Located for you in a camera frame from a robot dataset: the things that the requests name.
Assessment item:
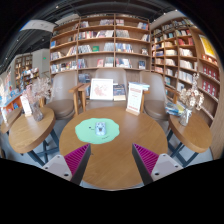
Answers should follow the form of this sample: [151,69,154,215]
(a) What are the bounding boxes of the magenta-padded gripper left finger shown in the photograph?
[41,143,93,186]

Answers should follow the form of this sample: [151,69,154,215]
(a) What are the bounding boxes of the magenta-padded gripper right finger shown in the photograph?
[131,143,184,186]

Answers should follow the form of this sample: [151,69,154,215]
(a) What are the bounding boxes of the green blob-shaped mouse pad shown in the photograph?
[74,117,121,145]

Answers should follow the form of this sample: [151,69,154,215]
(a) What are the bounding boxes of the round wooden side table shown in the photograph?
[8,106,57,166]
[0,107,23,135]
[167,113,213,166]

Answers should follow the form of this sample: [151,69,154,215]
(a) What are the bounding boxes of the glass vase with dried flowers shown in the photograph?
[178,72,205,127]
[24,76,53,122]

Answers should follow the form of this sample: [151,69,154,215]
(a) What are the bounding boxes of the stack of colourful books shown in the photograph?
[164,100,186,117]

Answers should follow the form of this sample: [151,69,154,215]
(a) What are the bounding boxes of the brown leather wooden armchair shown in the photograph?
[44,71,83,120]
[138,70,178,123]
[69,67,129,113]

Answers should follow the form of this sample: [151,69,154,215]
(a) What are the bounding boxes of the small white table card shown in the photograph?
[19,94,33,117]

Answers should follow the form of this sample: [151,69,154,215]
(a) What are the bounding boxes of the white red sign, wooden base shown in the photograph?
[125,83,144,117]

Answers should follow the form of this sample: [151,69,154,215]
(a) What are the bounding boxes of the stack of light blue books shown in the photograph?
[128,81,151,91]

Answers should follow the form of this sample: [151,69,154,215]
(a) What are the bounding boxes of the dark standing book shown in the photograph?
[112,83,127,102]

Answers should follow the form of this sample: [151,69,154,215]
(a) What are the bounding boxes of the white framed floral picture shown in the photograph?
[89,78,115,101]

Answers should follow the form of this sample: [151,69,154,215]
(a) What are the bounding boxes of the distant wooden bookshelf unit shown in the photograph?
[13,53,34,81]

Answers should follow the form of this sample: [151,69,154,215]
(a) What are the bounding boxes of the angled wooden bookshelf unit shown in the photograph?
[149,16,224,124]

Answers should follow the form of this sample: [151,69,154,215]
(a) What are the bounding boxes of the wide wooden bookshelf unit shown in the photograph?
[49,13,152,79]

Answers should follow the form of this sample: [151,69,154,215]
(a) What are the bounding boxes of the yellow wall poster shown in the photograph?
[198,34,218,60]

